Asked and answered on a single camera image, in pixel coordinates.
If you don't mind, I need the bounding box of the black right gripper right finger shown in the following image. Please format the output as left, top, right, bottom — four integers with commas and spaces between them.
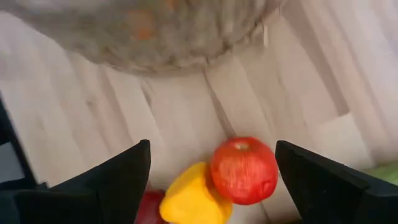
274, 139, 398, 224

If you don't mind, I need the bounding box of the dark red pear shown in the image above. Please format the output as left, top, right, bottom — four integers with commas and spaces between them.
134, 189, 170, 224

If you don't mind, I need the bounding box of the woven straw basket with handles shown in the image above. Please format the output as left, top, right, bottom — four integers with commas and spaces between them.
0, 0, 287, 77

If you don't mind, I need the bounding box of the yellow bell pepper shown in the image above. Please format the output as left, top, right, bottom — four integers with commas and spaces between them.
159, 161, 233, 224

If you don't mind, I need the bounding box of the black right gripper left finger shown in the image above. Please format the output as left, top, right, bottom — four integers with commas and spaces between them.
0, 139, 152, 224

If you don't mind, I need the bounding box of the red streaked apple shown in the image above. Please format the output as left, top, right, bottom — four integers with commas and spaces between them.
210, 136, 279, 206

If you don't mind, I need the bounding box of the green cucumber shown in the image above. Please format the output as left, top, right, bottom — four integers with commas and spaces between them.
362, 160, 398, 186

